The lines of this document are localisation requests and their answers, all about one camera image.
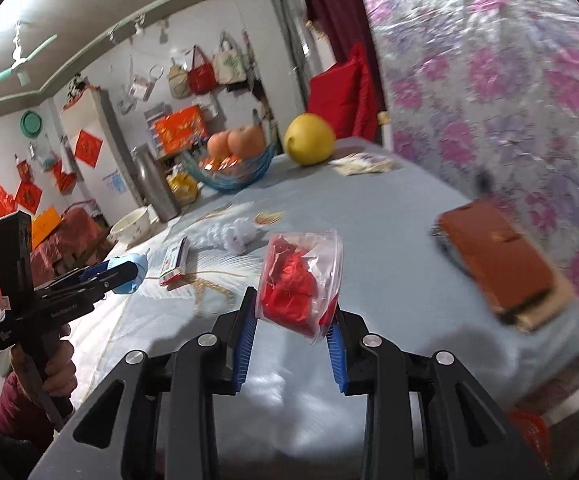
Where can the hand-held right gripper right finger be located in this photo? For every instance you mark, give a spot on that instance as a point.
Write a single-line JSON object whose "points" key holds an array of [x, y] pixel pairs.
{"points": [[337, 357]]}

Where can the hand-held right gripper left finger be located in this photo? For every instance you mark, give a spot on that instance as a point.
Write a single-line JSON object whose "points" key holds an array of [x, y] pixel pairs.
{"points": [[244, 342]]}

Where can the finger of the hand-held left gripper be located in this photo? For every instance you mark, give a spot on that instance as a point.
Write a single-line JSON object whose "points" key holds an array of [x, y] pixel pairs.
{"points": [[84, 274], [119, 277]]}

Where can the clear bag of red wrappers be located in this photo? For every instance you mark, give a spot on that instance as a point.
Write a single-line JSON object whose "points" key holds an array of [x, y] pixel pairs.
{"points": [[294, 280]]}

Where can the person's left forearm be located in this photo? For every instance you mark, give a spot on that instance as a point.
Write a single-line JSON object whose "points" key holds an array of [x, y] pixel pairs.
{"points": [[14, 410]]}

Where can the person's left hand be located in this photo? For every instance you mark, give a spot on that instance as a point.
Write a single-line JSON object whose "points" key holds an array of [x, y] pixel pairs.
{"points": [[62, 375]]}

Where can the orange cardboard box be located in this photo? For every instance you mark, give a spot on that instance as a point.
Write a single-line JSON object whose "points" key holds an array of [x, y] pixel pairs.
{"points": [[45, 227]]}

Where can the white ceramic bowl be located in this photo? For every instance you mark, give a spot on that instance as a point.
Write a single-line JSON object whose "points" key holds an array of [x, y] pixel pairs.
{"points": [[129, 225]]}

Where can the red and white small box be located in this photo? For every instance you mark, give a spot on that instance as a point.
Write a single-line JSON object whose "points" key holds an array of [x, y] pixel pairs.
{"points": [[174, 262]]}

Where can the steel thermos bottle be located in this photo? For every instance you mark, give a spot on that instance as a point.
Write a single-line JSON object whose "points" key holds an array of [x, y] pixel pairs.
{"points": [[157, 185]]}

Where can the crumpled white plastic wrapper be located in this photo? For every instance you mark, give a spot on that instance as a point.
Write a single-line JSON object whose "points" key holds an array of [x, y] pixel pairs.
{"points": [[227, 235]]}

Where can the yellow snack bag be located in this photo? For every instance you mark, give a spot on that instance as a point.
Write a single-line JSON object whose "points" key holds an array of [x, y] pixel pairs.
{"points": [[182, 187]]}

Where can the white refrigerator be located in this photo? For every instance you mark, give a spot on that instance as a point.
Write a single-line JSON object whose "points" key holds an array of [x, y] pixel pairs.
{"points": [[99, 160]]}

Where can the red diamond paper decoration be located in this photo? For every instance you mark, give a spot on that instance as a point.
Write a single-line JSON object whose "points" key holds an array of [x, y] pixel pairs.
{"points": [[88, 147]]}

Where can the green plate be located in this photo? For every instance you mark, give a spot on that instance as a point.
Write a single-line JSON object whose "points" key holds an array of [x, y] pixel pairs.
{"points": [[31, 123]]}

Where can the red wrapped candies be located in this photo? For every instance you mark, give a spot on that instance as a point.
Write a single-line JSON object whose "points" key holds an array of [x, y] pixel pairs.
{"points": [[219, 162]]}

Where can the blue glass fruit bowl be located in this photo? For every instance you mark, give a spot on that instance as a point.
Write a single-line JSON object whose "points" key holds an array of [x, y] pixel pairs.
{"points": [[234, 175]]}

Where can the orange gift box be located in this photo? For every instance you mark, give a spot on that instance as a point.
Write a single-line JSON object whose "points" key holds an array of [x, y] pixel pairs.
{"points": [[179, 130]]}

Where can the orange fruit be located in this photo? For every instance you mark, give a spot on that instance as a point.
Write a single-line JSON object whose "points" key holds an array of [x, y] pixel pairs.
{"points": [[247, 141], [218, 145]]}

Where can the brown leather notebook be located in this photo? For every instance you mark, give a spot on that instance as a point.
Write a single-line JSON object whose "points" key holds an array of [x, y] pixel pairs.
{"points": [[499, 255]]}

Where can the crumpled paper scrap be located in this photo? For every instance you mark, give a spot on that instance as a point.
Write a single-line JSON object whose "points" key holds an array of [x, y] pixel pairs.
{"points": [[362, 164]]}

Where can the beige tote bag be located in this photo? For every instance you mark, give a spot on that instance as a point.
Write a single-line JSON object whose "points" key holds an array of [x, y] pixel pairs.
{"points": [[178, 82]]}

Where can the green ceiling fan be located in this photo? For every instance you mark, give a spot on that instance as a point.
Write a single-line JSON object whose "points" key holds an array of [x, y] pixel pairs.
{"points": [[17, 62]]}

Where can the red plastic basket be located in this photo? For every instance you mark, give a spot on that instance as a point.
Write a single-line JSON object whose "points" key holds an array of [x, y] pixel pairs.
{"points": [[532, 432]]}

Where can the yellow pomelo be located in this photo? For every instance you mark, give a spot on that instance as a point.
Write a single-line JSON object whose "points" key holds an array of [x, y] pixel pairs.
{"points": [[309, 140]]}

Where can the red tote bag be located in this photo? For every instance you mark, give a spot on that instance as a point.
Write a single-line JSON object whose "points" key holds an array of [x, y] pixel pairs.
{"points": [[202, 77]]}

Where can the white tote bag green print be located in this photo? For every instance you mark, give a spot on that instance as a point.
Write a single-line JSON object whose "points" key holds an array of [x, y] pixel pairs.
{"points": [[229, 65]]}

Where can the red cushion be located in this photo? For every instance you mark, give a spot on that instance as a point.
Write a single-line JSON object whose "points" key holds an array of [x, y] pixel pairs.
{"points": [[344, 95]]}

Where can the floral plastic sheet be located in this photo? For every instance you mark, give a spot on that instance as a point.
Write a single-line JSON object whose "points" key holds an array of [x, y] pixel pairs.
{"points": [[494, 85]]}

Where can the dark red curtain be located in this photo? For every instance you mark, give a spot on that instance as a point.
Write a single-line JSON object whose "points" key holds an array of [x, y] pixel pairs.
{"points": [[329, 5]]}

